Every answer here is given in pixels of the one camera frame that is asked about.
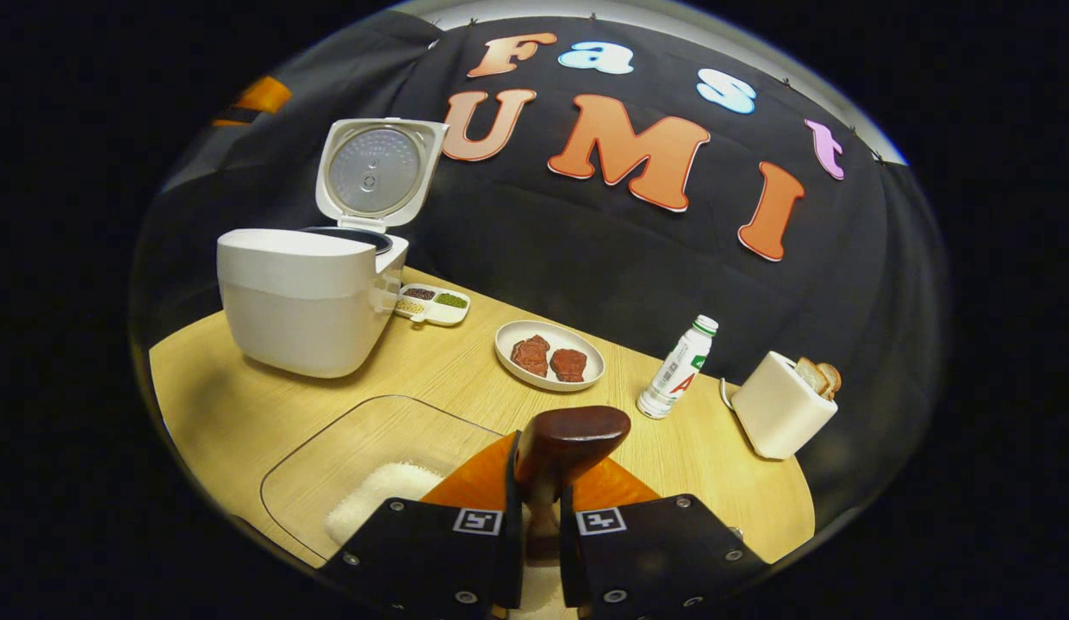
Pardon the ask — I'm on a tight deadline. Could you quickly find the white drink bottle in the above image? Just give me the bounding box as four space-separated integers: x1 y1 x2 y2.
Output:
636 315 720 421

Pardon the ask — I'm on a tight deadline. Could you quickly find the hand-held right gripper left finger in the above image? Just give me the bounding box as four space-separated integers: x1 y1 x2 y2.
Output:
319 431 527 617

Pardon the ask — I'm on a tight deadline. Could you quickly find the brown wooden spoon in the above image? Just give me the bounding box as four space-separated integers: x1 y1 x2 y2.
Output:
513 406 632 562

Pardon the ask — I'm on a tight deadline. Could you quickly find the cream toaster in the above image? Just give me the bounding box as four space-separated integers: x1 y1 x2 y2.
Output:
730 350 840 461

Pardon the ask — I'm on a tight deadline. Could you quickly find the white round plate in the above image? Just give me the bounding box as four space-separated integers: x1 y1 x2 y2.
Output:
494 320 606 394

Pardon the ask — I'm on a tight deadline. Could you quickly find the black backdrop cloth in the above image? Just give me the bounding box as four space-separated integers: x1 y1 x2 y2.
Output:
134 10 948 483

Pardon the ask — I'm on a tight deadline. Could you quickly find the white rice cooker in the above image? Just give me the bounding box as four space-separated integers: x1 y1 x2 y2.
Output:
216 118 451 381

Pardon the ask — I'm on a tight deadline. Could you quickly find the red meat piece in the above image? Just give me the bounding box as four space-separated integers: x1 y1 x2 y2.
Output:
550 348 589 384
511 335 552 379

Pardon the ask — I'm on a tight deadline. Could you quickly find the white divided grain dish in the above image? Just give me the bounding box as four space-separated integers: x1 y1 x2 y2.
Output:
395 283 472 328

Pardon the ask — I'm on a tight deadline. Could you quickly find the clear plastic rice container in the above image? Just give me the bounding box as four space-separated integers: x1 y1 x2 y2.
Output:
259 394 587 620

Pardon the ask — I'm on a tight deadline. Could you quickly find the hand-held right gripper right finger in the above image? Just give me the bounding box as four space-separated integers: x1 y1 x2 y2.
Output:
557 456 770 617

